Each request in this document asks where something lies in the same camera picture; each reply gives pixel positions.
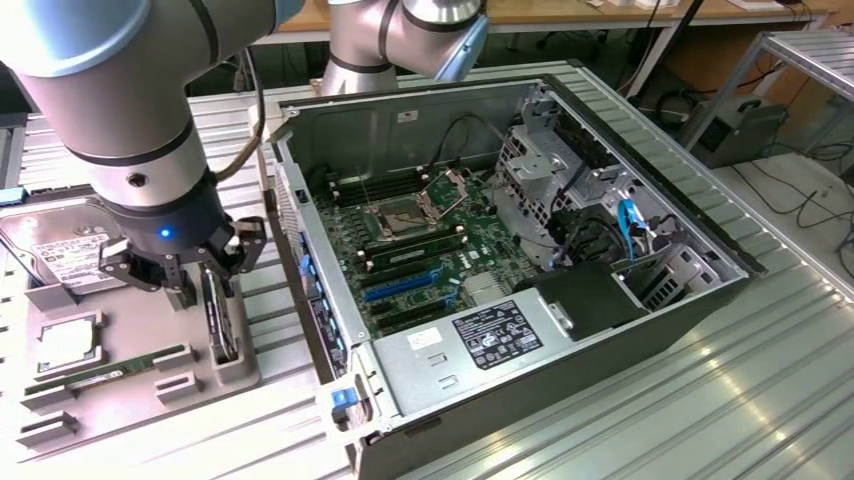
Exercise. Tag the green motherboard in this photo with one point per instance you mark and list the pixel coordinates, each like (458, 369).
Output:
(461, 250)

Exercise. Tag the black graphics card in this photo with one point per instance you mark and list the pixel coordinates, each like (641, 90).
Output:
(221, 320)

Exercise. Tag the metal socket cover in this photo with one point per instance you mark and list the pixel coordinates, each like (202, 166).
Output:
(446, 192)

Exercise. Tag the grey parts rack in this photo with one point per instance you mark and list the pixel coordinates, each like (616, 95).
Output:
(134, 390)

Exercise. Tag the black open PC case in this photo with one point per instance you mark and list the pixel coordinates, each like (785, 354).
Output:
(568, 380)

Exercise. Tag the green RAM stick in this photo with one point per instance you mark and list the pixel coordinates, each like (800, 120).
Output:
(101, 372)

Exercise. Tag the aluminium frame table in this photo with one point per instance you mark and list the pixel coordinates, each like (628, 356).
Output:
(815, 55)

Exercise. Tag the CPU socket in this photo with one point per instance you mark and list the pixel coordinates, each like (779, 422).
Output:
(400, 220)

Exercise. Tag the hard disk with blue bracket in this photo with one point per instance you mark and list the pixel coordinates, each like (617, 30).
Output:
(61, 245)

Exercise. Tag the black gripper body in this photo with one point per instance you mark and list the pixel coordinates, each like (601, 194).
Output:
(174, 220)

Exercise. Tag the silver chipset heat sink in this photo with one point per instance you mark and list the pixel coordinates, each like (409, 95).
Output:
(488, 288)

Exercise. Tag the black plastic air shroud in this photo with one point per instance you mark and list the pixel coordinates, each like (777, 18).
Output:
(588, 300)

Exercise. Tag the metal disk bay cage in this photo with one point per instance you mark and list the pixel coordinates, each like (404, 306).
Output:
(535, 170)

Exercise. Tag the RAM stick with white label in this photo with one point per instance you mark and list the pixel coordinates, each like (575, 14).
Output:
(409, 254)

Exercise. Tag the blue case latch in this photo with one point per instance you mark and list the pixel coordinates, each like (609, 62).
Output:
(344, 399)

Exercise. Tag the wooden desk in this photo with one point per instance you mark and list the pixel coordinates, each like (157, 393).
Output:
(601, 12)

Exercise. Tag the grey power supply unit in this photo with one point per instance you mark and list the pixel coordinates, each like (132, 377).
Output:
(428, 360)

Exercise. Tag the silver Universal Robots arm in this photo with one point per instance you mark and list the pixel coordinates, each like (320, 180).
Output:
(121, 100)

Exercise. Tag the silver CPU chip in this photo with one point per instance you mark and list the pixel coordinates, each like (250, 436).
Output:
(68, 347)

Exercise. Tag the thin metal locking lever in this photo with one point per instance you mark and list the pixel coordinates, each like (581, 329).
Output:
(368, 185)

